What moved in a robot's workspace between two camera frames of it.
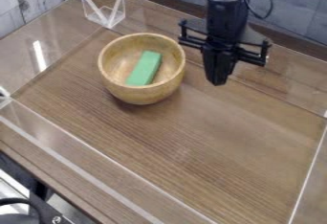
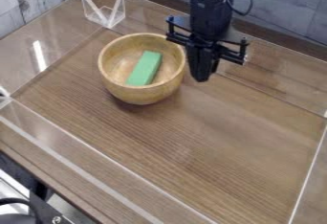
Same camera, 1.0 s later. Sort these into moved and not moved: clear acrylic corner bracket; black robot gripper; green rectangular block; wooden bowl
Moved: black robot gripper
Not moved: wooden bowl; green rectangular block; clear acrylic corner bracket
